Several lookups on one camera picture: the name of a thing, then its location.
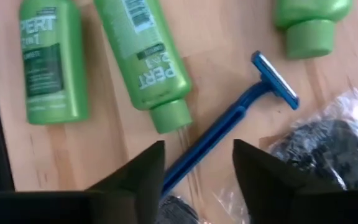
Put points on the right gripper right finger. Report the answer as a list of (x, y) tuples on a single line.
[(275, 196)]

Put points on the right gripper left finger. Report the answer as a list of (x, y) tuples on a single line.
[(120, 199)]

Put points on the black comb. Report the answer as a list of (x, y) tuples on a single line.
[(179, 211)]

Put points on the blue disposable razor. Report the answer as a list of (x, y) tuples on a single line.
[(225, 124)]

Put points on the green Pert shampoo bottle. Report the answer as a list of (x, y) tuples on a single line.
[(148, 62), (51, 77), (309, 34)]

